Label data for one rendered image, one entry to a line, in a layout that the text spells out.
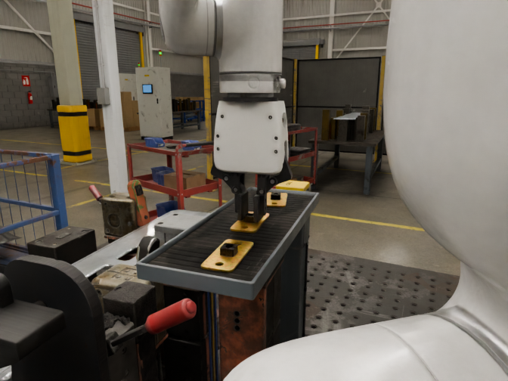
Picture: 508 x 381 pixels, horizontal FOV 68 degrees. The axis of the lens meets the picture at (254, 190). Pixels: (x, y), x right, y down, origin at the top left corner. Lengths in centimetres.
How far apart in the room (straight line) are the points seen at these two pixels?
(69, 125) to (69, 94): 55
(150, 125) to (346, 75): 582
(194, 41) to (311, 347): 38
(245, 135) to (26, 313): 31
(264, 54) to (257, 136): 10
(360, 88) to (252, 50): 740
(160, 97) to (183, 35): 1051
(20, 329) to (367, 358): 28
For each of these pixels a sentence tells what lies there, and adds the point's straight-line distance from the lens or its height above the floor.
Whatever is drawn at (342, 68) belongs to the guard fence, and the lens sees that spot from 797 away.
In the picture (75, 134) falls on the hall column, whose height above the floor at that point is 57.
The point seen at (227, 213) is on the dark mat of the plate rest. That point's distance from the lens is 60.
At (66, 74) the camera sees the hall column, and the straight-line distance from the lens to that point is 790.
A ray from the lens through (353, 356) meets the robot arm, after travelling 20.
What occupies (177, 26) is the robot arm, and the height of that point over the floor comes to 142.
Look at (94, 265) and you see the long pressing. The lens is 86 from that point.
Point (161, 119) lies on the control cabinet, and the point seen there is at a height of 59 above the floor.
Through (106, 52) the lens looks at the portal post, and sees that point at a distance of 478.
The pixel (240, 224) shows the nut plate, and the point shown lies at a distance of 55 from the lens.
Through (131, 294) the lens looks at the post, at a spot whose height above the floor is 110.
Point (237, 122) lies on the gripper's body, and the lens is 51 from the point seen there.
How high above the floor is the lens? 135
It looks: 15 degrees down
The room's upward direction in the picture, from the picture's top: straight up
